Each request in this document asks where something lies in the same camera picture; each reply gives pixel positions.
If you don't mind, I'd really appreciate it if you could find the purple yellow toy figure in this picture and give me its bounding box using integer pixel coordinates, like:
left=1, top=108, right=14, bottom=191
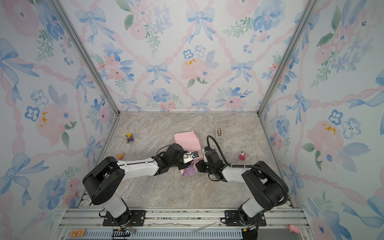
left=126, top=133, right=134, bottom=144

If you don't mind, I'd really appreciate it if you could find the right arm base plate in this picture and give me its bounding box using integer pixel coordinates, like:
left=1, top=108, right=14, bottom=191
left=221, top=210, right=267, bottom=227

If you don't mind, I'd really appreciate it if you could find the orange blue toy figure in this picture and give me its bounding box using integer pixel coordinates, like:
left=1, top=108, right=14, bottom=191
left=116, top=153, right=125, bottom=161

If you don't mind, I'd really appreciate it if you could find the pink pig toy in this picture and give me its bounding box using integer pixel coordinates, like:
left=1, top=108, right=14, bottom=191
left=288, top=224, right=300, bottom=234

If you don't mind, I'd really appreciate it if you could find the black corrugated cable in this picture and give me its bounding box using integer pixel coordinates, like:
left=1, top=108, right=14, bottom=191
left=206, top=135, right=289, bottom=207

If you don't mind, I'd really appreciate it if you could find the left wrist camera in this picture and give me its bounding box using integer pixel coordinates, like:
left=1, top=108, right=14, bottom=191
left=183, top=151, right=200, bottom=161

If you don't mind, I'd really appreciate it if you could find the aluminium front rail frame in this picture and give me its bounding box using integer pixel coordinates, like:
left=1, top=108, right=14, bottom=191
left=53, top=207, right=315, bottom=240

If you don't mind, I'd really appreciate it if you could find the small red pink toy figure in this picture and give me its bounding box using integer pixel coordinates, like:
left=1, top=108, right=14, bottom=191
left=239, top=151, right=247, bottom=161

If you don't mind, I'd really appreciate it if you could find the purple pink wrapping paper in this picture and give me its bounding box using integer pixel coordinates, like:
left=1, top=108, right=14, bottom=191
left=174, top=131, right=204, bottom=177

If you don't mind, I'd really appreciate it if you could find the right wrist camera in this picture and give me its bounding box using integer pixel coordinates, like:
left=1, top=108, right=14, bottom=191
left=202, top=146, right=211, bottom=158

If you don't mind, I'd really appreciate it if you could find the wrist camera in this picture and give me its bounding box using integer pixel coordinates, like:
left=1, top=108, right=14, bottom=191
left=202, top=146, right=211, bottom=158
left=183, top=151, right=200, bottom=161

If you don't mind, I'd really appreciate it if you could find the orange tag label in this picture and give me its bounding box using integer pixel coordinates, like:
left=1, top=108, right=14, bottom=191
left=70, top=229, right=86, bottom=238

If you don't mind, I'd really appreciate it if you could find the tape dispenser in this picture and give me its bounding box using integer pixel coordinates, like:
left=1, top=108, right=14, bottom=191
left=215, top=126, right=224, bottom=144

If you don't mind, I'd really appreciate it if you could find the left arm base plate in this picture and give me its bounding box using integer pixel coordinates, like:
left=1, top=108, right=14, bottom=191
left=103, top=210, right=147, bottom=227

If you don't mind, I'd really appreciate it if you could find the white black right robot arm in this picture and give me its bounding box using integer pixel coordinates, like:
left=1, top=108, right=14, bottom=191
left=196, top=149, right=289, bottom=225

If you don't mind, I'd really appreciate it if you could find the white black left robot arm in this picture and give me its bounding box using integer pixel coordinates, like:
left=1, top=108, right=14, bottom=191
left=83, top=144, right=201, bottom=219

